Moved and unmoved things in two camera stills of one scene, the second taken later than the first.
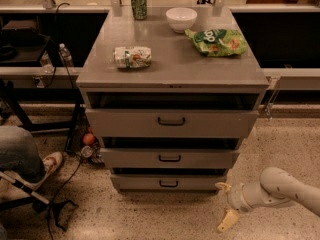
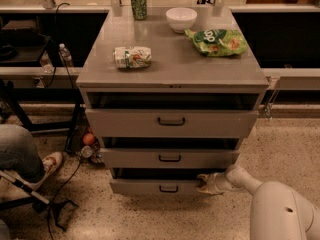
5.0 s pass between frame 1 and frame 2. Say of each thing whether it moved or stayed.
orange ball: stayed
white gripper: moved
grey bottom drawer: moved
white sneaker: stayed
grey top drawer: stayed
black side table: stayed
